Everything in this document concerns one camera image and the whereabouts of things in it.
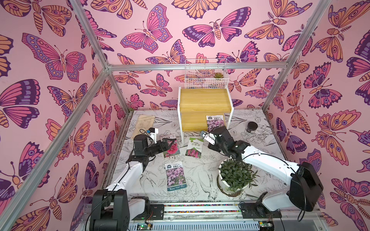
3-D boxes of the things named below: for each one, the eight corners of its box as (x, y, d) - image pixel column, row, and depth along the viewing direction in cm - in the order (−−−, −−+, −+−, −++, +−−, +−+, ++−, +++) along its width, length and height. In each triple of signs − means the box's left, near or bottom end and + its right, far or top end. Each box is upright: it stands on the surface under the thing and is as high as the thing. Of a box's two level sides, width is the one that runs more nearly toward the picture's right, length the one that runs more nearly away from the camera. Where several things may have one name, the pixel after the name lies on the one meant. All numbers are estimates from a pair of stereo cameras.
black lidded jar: (247, 133, 107) (249, 129, 104) (245, 125, 112) (247, 121, 109) (257, 133, 107) (259, 129, 104) (254, 125, 112) (256, 121, 108)
